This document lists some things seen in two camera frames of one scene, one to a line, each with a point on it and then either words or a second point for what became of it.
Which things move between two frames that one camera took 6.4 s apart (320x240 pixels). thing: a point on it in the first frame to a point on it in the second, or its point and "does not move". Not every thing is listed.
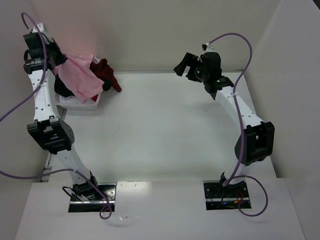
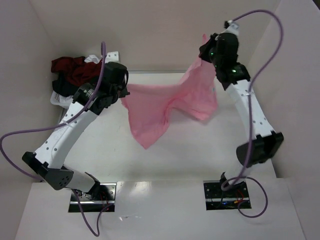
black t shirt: (60, 88) does not move
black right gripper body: (194, 68) to (206, 50)
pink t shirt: (77, 70) to (149, 106)
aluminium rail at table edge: (167, 71) does not move
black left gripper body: (58, 59) to (121, 89)
